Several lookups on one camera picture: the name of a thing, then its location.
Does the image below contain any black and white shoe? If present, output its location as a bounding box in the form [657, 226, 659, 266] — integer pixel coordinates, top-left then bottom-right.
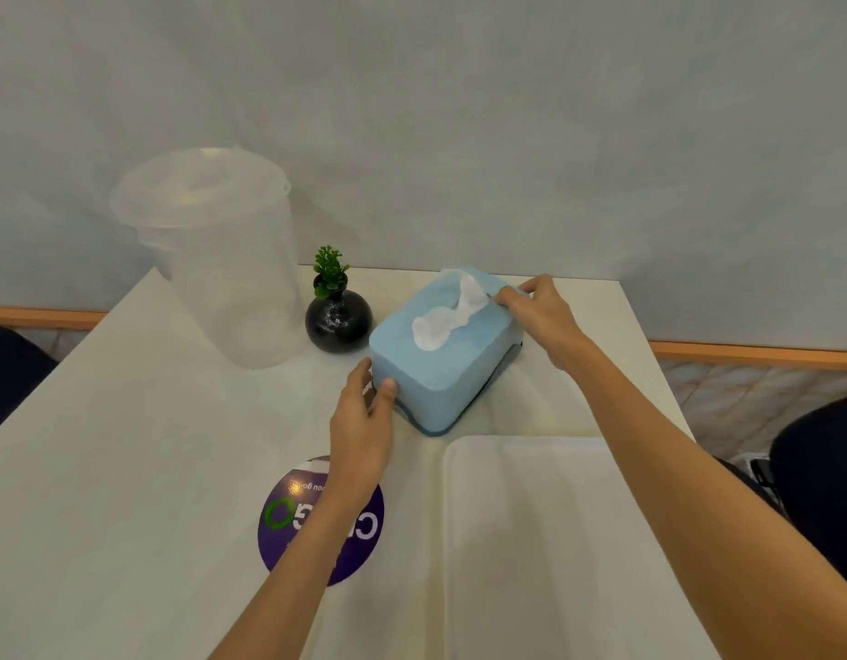
[718, 455, 787, 519]

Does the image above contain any person's right forearm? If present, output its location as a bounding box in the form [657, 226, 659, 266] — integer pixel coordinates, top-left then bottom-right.
[553, 334, 847, 660]

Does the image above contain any person's left forearm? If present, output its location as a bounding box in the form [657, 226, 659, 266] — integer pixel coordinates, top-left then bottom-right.
[209, 491, 385, 660]

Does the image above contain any clear plastic container with lid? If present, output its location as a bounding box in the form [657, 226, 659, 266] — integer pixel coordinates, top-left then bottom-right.
[109, 147, 309, 370]

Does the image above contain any white tissue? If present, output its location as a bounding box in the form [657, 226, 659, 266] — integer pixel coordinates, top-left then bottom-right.
[412, 269, 492, 352]

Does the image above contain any black round vase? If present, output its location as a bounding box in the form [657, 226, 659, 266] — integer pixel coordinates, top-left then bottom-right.
[305, 288, 374, 354]

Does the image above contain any small green plant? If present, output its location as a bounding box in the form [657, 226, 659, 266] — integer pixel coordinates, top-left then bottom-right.
[313, 246, 351, 300]

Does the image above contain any blue tissue box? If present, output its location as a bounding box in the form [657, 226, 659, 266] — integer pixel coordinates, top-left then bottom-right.
[368, 266, 525, 438]

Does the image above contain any person's right hand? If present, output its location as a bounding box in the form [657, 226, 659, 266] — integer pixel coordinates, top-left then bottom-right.
[495, 274, 594, 373]

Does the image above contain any purple round sticker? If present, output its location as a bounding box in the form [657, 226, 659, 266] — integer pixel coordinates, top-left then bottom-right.
[257, 456, 386, 588]

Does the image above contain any white plastic tray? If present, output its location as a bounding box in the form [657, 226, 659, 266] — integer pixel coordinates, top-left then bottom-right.
[441, 435, 721, 660]

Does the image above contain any person's left hand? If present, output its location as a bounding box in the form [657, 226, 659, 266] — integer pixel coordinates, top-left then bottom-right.
[327, 357, 399, 506]

